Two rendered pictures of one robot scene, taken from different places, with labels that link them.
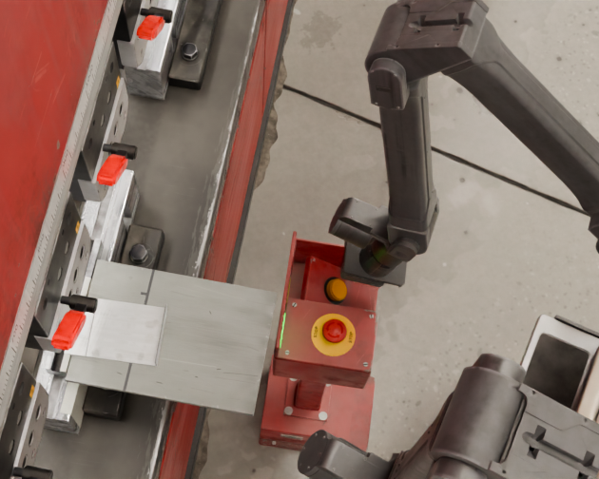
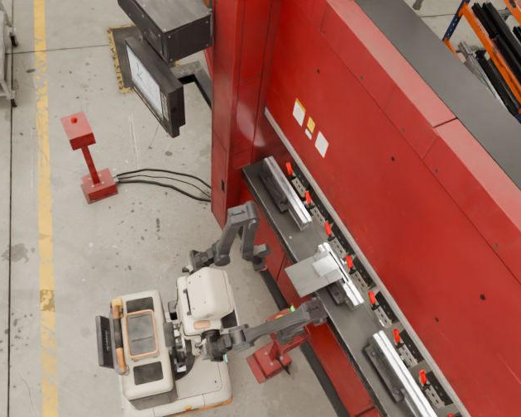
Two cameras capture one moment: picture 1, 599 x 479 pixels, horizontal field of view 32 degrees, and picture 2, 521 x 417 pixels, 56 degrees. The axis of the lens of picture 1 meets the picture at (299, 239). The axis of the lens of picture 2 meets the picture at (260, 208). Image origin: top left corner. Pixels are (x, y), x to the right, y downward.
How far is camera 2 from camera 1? 1.63 m
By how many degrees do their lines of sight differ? 49
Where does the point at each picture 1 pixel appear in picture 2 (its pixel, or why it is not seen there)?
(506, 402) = (250, 214)
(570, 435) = (237, 218)
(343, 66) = not seen: outside the picture
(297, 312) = not seen: hidden behind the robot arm
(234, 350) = (298, 279)
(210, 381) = (298, 269)
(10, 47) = (368, 213)
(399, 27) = (320, 309)
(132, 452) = (301, 256)
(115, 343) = (322, 263)
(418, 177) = not seen: hidden behind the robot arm
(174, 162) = (351, 325)
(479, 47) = (301, 309)
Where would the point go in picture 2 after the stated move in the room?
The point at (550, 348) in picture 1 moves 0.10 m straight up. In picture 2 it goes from (233, 323) to (234, 317)
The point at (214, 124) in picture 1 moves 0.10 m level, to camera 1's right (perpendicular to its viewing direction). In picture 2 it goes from (351, 343) to (336, 352)
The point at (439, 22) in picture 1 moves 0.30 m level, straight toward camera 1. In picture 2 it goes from (313, 310) to (287, 248)
